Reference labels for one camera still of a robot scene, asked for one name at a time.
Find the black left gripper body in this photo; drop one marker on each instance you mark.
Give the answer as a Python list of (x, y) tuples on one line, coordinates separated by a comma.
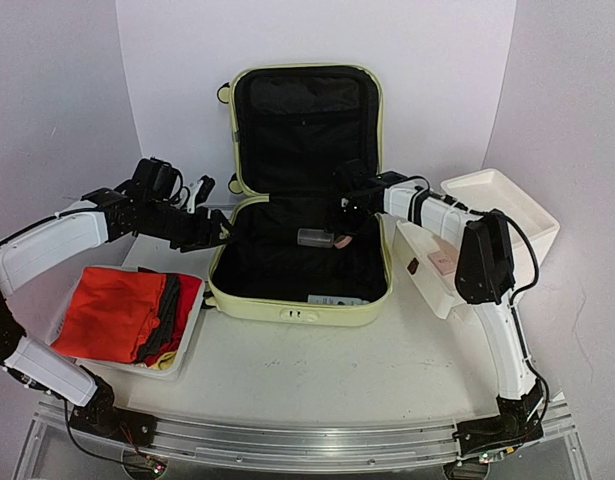
[(181, 234)]

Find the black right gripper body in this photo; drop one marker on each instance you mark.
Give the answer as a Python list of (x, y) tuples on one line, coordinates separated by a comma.
[(348, 209)]

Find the pink round small container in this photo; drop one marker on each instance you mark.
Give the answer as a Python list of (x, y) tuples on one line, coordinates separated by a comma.
[(342, 241)]

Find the clear plastic rectangular case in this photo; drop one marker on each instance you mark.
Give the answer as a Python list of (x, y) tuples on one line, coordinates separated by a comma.
[(315, 238)]

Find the red printed t-shirt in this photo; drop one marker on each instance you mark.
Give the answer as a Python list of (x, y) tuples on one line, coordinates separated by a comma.
[(191, 287)]

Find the white deodorant spray bottle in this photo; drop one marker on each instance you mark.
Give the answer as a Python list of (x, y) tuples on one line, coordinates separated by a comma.
[(335, 300)]

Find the white three-drawer storage cabinet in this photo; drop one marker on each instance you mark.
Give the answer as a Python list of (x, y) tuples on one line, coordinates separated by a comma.
[(501, 233)]

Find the pale green hard-shell suitcase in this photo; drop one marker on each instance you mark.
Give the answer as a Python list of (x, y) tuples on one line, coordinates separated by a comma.
[(292, 127)]

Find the black dotted garment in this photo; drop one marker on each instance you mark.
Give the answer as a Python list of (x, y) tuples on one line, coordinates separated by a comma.
[(161, 337)]

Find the white perforated plastic basket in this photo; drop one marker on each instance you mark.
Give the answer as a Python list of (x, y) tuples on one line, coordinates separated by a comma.
[(174, 371)]

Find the orange garment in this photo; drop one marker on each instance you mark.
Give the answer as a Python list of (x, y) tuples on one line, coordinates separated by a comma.
[(111, 313)]

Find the yellow cloth garment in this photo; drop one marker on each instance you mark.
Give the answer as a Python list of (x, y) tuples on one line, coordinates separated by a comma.
[(160, 362)]

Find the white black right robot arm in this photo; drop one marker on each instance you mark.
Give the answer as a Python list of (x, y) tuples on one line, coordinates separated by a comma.
[(523, 393)]

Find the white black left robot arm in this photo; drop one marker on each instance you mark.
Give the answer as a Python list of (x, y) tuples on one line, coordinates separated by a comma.
[(27, 290)]

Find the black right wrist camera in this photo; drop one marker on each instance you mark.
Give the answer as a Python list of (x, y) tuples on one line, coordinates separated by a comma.
[(353, 175)]

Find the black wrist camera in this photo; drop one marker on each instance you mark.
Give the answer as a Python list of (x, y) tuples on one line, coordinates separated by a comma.
[(159, 181), (353, 175)]

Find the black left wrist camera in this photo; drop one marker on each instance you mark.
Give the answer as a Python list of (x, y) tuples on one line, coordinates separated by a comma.
[(159, 181)]

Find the aluminium front mounting rail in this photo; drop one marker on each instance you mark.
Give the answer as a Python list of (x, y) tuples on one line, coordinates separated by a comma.
[(198, 448)]

